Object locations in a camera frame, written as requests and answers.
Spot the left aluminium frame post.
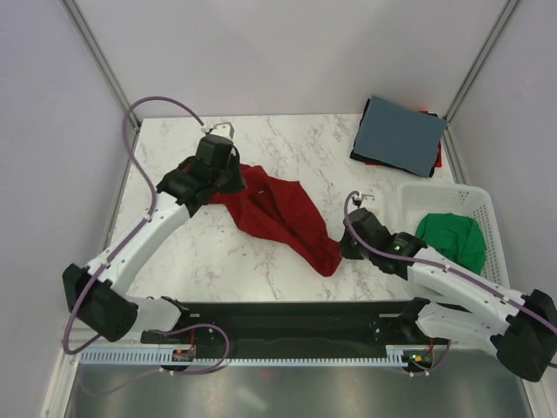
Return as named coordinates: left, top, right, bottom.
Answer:
left=60, top=0, right=131, bottom=112

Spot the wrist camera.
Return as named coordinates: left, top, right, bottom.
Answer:
left=352, top=192, right=377, bottom=211
left=201, top=122, right=235, bottom=141

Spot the folded grey-blue t-shirt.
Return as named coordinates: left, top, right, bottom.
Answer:
left=352, top=96, right=448, bottom=178

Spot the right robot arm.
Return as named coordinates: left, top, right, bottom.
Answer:
left=341, top=208, right=556, bottom=382

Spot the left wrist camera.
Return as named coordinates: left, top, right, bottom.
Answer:
left=201, top=122, right=235, bottom=141

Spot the right aluminium frame post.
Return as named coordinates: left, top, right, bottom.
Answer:
left=444, top=0, right=522, bottom=123

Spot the white plastic laundry basket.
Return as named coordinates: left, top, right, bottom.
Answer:
left=396, top=181, right=509, bottom=287

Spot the green t-shirt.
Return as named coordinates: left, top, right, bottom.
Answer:
left=415, top=213, right=487, bottom=274

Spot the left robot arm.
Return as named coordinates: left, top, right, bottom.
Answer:
left=62, top=124, right=245, bottom=342

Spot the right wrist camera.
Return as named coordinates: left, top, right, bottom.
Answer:
left=352, top=192, right=377, bottom=211

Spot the aluminium frame post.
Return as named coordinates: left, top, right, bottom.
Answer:
left=60, top=0, right=131, bottom=112
left=444, top=0, right=522, bottom=123

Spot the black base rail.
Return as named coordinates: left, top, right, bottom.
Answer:
left=141, top=301, right=432, bottom=358

